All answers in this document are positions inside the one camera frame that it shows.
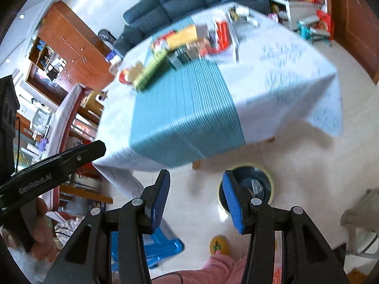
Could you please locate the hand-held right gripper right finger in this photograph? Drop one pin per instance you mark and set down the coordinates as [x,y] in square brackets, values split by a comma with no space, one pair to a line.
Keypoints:
[234,204]

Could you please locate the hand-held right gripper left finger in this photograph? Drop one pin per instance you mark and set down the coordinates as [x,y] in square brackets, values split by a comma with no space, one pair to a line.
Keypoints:
[160,204]

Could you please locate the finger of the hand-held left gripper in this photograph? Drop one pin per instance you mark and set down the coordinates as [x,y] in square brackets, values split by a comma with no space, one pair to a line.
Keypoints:
[86,155]

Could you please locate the yellow rimmed trash bin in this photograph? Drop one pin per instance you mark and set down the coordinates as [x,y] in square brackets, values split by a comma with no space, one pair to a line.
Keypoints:
[262,180]

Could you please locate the red and white cup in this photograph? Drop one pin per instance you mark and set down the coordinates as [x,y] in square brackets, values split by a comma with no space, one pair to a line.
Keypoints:
[125,77]

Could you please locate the beige carton box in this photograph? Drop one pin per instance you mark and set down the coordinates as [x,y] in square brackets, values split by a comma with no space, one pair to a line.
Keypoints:
[136,68]

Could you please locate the green box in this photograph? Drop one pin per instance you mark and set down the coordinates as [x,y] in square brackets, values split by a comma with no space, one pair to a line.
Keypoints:
[149,75]

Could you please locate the dark box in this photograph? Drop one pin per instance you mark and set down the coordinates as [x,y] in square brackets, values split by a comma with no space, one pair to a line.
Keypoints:
[177,57]

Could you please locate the red and white packet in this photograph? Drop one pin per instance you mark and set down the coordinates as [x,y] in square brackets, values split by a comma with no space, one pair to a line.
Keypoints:
[158,42]

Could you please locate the orange box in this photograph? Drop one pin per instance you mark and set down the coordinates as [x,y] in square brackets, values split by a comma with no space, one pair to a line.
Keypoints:
[182,37]

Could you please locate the person's left hand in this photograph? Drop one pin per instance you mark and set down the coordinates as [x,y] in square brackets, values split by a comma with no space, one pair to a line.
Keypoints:
[44,230]

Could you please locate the blue plastic stool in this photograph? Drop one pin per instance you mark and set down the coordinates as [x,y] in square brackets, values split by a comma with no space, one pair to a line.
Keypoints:
[168,242]

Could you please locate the yellow embroidered slipper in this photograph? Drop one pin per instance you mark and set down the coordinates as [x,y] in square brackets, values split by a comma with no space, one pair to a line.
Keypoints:
[219,244]

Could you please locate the table with white cover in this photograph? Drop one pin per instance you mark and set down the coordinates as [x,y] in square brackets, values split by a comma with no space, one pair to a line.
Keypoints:
[63,118]

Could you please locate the yellow plastic stool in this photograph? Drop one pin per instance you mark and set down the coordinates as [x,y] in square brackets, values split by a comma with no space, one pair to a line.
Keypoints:
[94,99]

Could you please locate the person's pink pants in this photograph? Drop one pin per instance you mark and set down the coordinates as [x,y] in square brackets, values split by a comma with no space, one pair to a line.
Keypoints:
[213,269]

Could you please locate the wooden cabinet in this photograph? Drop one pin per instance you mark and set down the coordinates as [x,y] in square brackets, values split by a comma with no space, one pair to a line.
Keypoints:
[77,44]

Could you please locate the black fan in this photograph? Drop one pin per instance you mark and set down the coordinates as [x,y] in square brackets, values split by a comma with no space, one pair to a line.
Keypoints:
[105,35]

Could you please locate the dark blue sofa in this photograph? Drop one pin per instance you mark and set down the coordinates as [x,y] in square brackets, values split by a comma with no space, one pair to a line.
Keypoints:
[177,3]

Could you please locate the small teal chair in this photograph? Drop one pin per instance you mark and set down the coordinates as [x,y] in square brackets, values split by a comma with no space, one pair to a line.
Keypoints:
[311,31]

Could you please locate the pink bag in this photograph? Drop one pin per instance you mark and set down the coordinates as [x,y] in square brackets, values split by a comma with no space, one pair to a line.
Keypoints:
[274,17]

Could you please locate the red gift bag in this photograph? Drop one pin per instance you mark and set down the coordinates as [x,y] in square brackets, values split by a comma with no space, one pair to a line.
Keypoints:
[324,22]

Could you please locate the white side table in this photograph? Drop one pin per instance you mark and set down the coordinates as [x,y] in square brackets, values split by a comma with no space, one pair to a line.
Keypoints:
[299,9]

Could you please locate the wooden door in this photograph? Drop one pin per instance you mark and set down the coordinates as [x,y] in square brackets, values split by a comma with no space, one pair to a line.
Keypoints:
[355,20]

